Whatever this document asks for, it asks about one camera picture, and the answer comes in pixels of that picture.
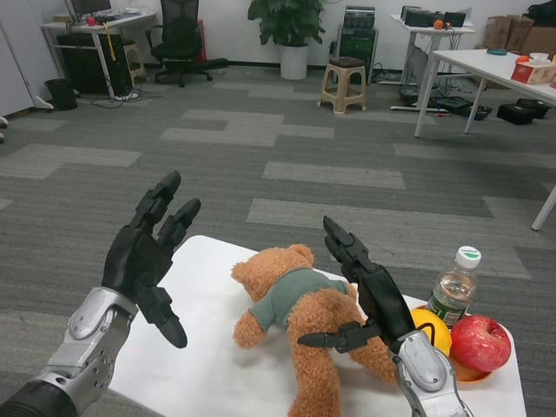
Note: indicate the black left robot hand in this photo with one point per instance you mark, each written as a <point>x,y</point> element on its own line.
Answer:
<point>130,260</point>

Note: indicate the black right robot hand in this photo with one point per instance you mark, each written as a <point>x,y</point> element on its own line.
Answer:
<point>386,299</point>

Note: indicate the brown teddy bear green sweater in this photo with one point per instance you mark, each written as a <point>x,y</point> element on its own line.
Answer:
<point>313,378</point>

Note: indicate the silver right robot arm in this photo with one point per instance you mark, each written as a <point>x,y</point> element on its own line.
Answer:
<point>428,378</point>

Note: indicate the yellow round fruit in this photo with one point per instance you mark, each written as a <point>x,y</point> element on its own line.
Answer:
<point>441,336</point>

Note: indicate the clear water bottle white cap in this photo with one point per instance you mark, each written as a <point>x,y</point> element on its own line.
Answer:
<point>454,291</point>

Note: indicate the red apple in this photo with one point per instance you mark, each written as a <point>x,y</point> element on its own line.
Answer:
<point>480,345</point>

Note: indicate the white power strip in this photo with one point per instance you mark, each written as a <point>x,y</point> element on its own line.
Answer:
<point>126,95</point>

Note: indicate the black waste bin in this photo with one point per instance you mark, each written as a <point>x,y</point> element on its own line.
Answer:
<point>61,94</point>

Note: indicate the white table leg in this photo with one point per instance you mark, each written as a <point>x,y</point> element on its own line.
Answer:
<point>545,208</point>

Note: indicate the small beige stool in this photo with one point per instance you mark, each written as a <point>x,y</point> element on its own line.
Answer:
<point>134,58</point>

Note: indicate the black cabinet under desk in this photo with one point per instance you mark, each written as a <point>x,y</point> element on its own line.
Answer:
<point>84,61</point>

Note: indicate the flat black case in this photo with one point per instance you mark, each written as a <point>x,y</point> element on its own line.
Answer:
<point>454,105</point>

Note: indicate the white partition panel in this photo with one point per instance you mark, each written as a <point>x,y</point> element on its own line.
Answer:
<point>15,74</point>

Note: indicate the beige stool brown cushion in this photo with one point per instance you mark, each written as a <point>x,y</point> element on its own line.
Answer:
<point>343,80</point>

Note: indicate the black office chair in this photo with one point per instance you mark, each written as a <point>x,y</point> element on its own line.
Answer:
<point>178,39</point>

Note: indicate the black bags on floor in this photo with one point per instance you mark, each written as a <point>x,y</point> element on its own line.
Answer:
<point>521,112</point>

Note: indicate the red narrow object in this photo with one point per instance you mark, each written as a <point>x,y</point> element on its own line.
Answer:
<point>202,41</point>

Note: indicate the white desk with clutter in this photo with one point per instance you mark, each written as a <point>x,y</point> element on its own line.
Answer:
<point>102,24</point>

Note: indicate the large white table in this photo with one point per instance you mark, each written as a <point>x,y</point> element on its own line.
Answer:
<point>478,65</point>

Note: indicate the white plant pot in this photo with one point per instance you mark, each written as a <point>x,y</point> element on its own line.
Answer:
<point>294,61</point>

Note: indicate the black green equipment rack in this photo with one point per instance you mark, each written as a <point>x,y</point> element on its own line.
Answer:
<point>358,43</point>

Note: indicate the red tissue box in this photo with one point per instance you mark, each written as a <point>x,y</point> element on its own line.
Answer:
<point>532,71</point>

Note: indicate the green round dish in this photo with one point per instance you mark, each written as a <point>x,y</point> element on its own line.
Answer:
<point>497,51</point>

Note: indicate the white desk with equipment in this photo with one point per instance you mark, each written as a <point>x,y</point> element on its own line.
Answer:
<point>430,30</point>

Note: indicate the small orange fruit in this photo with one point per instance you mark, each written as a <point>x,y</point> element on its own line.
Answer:
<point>523,59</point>

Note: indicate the orange fruit on desk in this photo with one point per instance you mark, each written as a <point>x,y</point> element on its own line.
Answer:
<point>439,24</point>

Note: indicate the green leafy plant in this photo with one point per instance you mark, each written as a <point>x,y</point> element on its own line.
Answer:
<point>286,21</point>

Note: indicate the brown cardboard boxes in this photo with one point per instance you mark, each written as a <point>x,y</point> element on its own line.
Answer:
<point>512,35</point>

